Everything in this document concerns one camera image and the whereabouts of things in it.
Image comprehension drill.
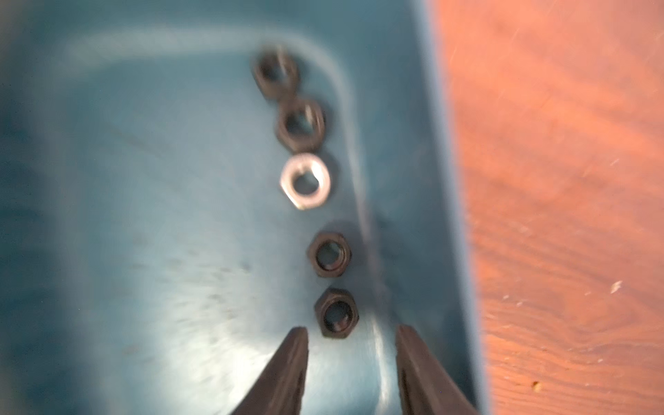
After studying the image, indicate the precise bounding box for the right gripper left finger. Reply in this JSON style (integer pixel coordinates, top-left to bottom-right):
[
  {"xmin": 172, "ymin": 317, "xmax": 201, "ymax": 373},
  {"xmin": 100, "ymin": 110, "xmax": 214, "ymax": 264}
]
[{"xmin": 232, "ymin": 327, "xmax": 309, "ymax": 415}]

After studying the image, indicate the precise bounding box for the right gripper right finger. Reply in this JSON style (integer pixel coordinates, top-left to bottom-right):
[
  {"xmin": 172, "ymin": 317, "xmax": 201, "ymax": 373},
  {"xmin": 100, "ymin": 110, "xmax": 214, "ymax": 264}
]
[{"xmin": 395, "ymin": 325, "xmax": 478, "ymax": 415}]

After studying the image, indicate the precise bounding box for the black hex nut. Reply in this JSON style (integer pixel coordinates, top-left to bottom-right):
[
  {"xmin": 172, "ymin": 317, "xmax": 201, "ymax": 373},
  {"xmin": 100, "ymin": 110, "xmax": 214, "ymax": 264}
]
[
  {"xmin": 314, "ymin": 287, "xmax": 359, "ymax": 339},
  {"xmin": 307, "ymin": 232, "xmax": 352, "ymax": 278},
  {"xmin": 252, "ymin": 48, "xmax": 300, "ymax": 101},
  {"xmin": 275, "ymin": 98, "xmax": 326, "ymax": 154}
]

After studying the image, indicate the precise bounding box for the silver hex nut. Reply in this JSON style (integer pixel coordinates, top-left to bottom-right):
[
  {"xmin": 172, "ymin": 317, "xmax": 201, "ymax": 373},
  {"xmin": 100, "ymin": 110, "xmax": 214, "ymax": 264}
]
[{"xmin": 279, "ymin": 153, "xmax": 332, "ymax": 210}]

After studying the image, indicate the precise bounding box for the teal plastic storage box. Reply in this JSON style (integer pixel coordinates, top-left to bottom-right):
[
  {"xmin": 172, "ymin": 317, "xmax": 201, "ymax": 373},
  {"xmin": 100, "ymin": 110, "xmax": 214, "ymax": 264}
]
[{"xmin": 1, "ymin": 1, "xmax": 491, "ymax": 414}]

